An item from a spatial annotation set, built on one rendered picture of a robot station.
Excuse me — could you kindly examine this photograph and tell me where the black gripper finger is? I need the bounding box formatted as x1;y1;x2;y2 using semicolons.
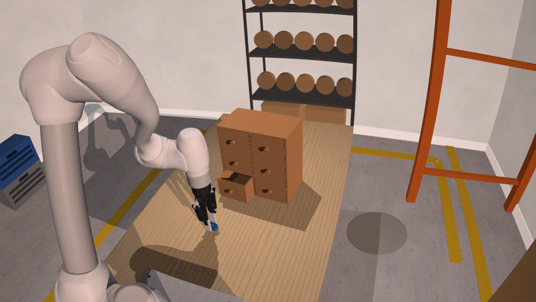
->
192;197;212;231
207;187;217;224

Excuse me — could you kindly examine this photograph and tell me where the brown wooden drawer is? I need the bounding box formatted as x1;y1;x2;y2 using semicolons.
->
253;156;286;183
217;170;255;203
251;134;285;162
255;177;286;203
222;150;253;175
218;128;251;154

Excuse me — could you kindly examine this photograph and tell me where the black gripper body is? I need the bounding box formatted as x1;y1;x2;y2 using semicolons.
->
191;183;211;204

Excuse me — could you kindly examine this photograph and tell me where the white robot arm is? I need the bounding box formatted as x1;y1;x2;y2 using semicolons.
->
19;32;211;302

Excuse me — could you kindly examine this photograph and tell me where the brown wooden chest of drawers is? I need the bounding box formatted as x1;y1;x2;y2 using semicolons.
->
216;108;303;204

